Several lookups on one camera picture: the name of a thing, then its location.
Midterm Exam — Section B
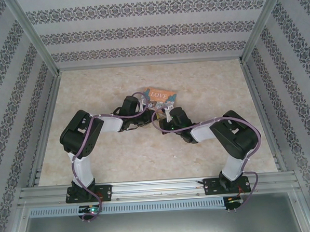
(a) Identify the right circuit board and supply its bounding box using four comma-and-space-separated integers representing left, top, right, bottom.
225, 196, 244, 204

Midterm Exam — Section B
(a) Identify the grey metal sheet panel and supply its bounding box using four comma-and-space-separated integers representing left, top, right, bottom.
18, 202, 309, 232

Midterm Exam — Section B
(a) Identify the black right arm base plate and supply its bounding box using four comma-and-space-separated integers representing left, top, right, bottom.
197, 175, 252, 197

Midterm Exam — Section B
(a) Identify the aluminium frame post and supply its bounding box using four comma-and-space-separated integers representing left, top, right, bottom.
4, 0, 62, 78
236, 0, 290, 63

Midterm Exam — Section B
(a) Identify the aluminium side rail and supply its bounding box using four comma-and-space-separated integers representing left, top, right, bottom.
239, 58, 288, 174
22, 71, 68, 187

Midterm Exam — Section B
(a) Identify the grey slotted cable duct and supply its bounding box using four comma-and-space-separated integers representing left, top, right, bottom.
28, 196, 244, 219

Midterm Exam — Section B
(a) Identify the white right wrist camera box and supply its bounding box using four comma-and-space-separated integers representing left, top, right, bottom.
165, 106, 175, 122

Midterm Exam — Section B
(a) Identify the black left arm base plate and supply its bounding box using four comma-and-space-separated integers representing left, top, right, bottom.
65, 184, 114, 205

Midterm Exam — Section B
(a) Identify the aluminium back rail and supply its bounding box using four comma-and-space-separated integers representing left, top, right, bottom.
57, 56, 244, 73

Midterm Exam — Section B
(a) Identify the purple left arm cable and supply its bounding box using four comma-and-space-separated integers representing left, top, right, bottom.
66, 90, 163, 224

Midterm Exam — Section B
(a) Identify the aluminium mounting rail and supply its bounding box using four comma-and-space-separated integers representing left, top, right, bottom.
16, 172, 301, 207

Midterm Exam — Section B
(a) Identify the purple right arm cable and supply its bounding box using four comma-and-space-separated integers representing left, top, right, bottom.
150, 100, 266, 216

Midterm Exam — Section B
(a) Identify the orange LOVE bear tin box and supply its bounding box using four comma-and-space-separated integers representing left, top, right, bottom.
143, 85, 179, 113

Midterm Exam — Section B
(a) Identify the left circuit board green LED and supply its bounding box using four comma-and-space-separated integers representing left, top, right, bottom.
78, 205, 101, 214

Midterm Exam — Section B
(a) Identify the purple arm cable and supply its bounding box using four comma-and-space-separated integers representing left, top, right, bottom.
150, 100, 266, 216
66, 90, 163, 224

